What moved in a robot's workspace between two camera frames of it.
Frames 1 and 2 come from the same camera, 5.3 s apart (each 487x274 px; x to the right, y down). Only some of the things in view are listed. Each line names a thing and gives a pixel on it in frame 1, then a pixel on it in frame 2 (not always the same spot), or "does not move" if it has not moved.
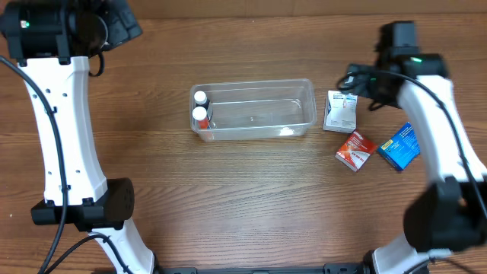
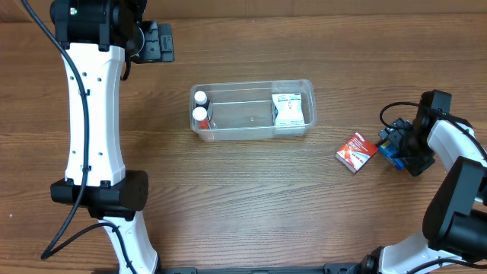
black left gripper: (124, 23) -> (153, 43)
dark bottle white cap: (202, 100) does not move
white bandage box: (340, 112) -> (288, 109)
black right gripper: (386, 90) -> (409, 151)
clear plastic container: (255, 109) does not move
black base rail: (343, 268) does not move
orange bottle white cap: (199, 113) does not move
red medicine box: (355, 151) does not move
